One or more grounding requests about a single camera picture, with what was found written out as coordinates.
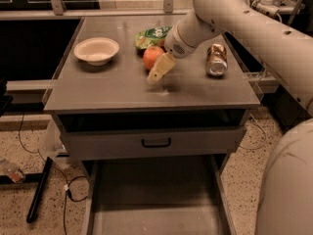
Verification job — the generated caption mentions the open middle grey drawer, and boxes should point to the open middle grey drawer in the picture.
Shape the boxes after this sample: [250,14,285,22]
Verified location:
[82,156,237,235]

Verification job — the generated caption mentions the white cylindrical device with cap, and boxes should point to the white cylindrical device with cap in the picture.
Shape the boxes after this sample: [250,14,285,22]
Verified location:
[251,0,279,19]

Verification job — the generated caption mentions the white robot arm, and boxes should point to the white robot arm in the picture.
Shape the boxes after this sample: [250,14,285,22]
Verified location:
[148,0,313,235]

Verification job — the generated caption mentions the black floor cable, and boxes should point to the black floor cable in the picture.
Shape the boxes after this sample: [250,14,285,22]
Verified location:
[18,114,90,235]

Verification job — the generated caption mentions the green snack bag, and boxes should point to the green snack bag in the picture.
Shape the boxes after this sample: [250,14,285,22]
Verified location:
[135,26,171,51]

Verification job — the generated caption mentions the white paper bowl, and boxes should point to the white paper bowl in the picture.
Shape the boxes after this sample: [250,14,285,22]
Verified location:
[73,37,119,66]

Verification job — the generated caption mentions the white hanging cable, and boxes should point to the white hanging cable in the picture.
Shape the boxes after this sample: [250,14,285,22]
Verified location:
[239,13,283,151]

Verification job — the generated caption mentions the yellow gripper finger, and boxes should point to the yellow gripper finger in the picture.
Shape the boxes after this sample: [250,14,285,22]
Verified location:
[147,53,176,84]

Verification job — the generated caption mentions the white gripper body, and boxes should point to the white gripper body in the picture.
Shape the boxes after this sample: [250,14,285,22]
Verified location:
[164,17,209,59]

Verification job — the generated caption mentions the grey drawer cabinet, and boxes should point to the grey drawer cabinet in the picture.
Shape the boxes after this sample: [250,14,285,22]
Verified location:
[43,15,264,235]

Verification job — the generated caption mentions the top grey drawer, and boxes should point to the top grey drawer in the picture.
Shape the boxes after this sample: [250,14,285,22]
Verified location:
[54,109,247,161]

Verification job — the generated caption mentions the black floor stand bar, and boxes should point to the black floor stand bar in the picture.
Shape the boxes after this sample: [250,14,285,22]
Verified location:
[26,158,53,223]

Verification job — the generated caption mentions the orange fruit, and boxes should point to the orange fruit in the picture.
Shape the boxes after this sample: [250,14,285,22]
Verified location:
[143,46,164,71]

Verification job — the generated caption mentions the crushed metal can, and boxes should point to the crushed metal can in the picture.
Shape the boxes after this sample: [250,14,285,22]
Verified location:
[205,43,228,77]

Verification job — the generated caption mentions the clear plastic bottle on floor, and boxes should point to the clear plastic bottle on floor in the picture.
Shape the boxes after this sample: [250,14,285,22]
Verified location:
[0,159,25,183]

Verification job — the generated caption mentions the black object at left edge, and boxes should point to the black object at left edge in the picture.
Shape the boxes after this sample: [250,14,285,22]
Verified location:
[0,77,13,117]

